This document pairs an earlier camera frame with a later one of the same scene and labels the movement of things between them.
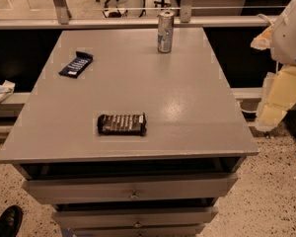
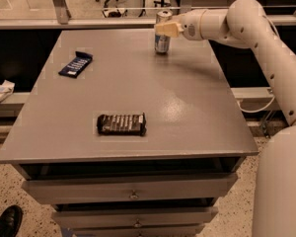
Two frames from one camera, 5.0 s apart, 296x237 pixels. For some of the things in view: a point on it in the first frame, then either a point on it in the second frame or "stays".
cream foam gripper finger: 281,91 -> 189,24
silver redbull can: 165,31 stays
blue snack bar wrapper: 78,65 stays
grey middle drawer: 128,217 stays
